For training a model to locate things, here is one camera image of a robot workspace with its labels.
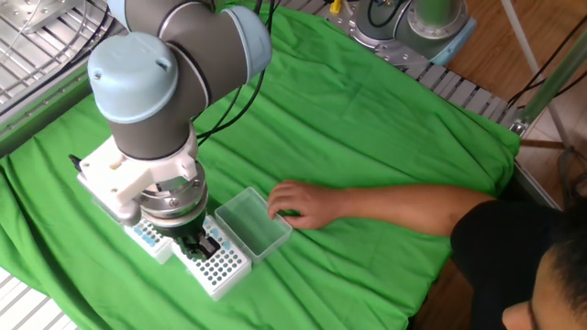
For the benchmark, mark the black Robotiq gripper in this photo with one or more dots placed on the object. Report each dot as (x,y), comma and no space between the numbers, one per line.
(183,231)

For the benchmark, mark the white pipette tip box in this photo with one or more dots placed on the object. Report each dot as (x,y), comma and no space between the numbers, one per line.
(224,275)
(158,249)

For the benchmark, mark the silver grey UR5 robot arm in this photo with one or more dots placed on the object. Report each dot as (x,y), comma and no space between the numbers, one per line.
(151,105)

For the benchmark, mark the person's right hand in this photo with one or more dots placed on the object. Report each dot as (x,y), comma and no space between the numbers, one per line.
(321,206)

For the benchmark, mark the green table cloth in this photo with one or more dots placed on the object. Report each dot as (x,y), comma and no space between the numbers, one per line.
(367,137)

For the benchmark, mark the yellow plastic clip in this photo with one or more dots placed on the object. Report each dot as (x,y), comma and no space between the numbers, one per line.
(336,6)

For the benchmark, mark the silver metal mounting plate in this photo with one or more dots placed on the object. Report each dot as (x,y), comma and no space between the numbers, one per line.
(32,14)

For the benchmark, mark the black eyeglasses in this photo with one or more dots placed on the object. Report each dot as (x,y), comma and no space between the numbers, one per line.
(532,316)

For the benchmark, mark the person's head black hair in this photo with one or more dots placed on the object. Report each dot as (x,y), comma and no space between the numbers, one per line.
(568,266)

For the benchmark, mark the white metal pole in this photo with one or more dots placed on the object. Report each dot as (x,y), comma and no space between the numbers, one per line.
(526,50)

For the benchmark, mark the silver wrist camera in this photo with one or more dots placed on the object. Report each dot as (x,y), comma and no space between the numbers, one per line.
(128,213)

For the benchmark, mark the white printed camera mount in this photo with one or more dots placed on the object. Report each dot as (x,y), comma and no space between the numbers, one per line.
(114,176)

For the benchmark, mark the silver corner bracket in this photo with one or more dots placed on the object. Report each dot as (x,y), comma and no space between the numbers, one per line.
(518,127)

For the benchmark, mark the green covered frame post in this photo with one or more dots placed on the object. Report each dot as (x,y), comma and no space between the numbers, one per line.
(555,76)

